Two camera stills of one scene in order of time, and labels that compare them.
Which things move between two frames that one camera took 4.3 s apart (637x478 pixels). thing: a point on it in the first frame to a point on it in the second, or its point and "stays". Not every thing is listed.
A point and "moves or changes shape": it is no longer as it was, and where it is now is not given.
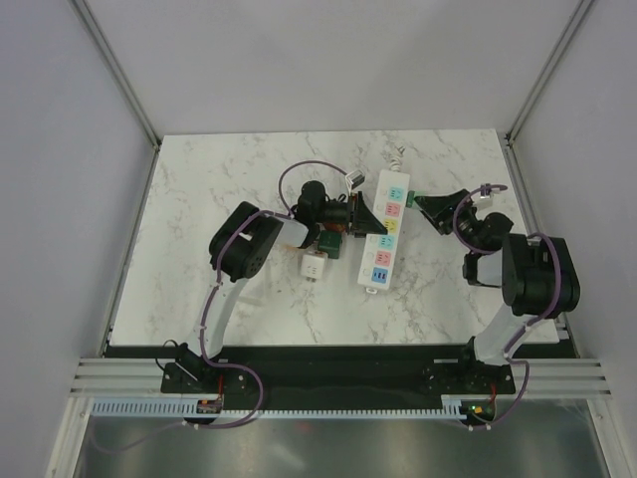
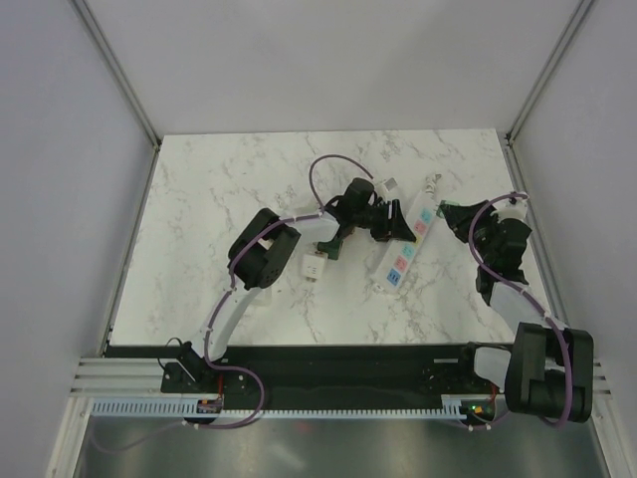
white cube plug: [313, 267] stays
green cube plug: [330, 242] stays
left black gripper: [363, 221] to [394, 229]
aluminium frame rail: [143, 375] stays
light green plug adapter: [411, 197] moves or changes shape
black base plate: [331, 376] stays
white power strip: [378, 259] to [396, 257]
